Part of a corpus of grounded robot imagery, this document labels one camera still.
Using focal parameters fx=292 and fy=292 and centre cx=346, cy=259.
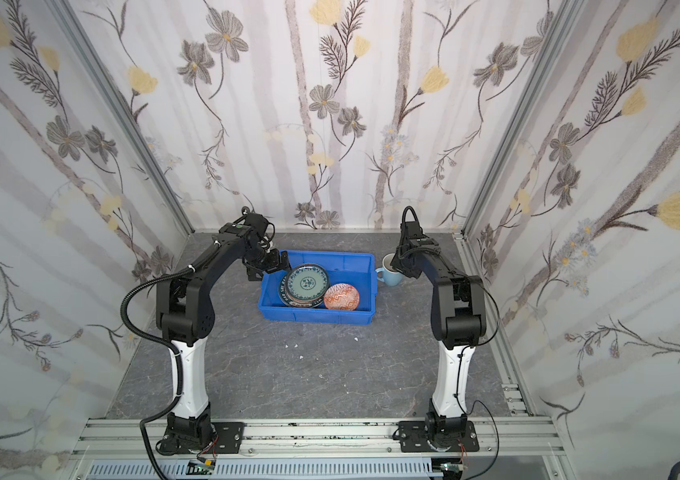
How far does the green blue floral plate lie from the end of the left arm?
0.07 m

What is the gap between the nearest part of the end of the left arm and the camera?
85 cm

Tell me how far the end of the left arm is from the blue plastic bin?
140 mm

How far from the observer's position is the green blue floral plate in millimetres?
975

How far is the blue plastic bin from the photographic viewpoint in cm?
92

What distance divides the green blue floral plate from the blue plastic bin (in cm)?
2
